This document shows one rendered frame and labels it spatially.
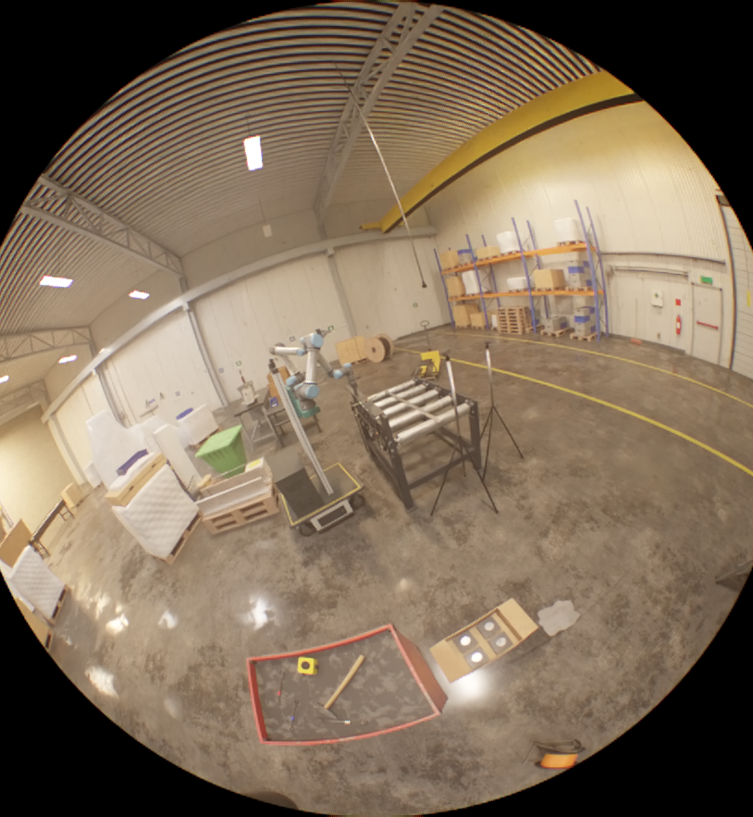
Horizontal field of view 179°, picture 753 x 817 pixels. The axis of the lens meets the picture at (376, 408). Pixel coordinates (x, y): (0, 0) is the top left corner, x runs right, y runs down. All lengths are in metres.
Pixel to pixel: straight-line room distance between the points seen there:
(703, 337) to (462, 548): 9.02
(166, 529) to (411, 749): 3.79
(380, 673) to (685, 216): 10.27
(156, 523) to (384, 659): 3.55
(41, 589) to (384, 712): 7.34
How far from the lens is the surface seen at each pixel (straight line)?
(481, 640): 1.92
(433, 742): 2.08
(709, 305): 9.49
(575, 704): 2.20
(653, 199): 9.83
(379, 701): 1.14
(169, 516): 4.20
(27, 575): 7.66
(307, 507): 2.62
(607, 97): 7.01
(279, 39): 7.01
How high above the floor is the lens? 2.01
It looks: 23 degrees down
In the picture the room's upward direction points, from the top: 17 degrees counter-clockwise
